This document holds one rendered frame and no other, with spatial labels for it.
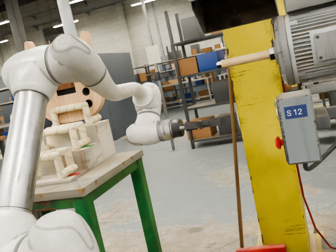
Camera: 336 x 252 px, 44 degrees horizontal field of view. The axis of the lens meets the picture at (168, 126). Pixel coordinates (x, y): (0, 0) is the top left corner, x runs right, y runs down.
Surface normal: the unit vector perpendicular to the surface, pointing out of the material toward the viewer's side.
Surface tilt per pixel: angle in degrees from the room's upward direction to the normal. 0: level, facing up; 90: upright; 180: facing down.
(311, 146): 90
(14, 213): 35
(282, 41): 76
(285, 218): 90
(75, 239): 71
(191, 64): 90
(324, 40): 90
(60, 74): 135
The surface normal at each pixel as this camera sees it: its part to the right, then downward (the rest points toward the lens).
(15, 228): 0.47, -0.65
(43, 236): -0.33, -0.33
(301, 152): -0.30, 0.18
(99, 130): 0.94, -0.16
